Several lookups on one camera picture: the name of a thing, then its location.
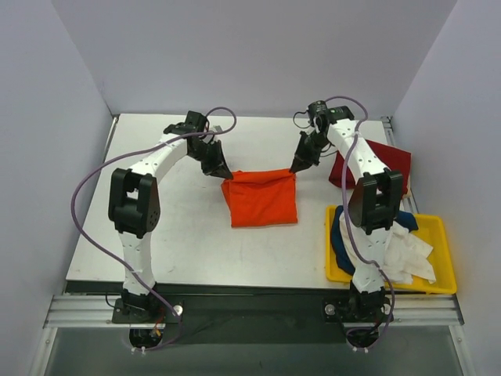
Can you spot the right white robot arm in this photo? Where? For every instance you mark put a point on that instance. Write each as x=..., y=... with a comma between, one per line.
x=371, y=191

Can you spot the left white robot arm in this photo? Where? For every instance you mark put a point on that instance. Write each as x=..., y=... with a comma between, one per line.
x=134, y=201

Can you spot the navy blue t shirt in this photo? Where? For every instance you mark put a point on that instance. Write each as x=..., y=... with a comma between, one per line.
x=405, y=219

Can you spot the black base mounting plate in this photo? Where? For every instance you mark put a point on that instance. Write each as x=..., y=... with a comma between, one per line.
x=202, y=314

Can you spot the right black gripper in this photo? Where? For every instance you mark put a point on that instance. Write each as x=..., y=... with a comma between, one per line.
x=308, y=148

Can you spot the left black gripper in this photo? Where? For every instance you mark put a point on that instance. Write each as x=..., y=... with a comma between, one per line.
x=211, y=155

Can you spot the yellow plastic tray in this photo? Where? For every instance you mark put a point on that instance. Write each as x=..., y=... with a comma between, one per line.
x=432, y=231

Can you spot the dark red folded t shirt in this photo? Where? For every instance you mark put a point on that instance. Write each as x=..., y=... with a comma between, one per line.
x=394, y=158

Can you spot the white t shirt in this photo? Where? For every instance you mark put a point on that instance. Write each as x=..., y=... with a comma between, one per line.
x=405, y=256

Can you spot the aluminium frame rail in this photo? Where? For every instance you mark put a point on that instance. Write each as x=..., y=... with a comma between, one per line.
x=410, y=310

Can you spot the orange t shirt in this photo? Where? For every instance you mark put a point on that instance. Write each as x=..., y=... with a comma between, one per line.
x=257, y=199

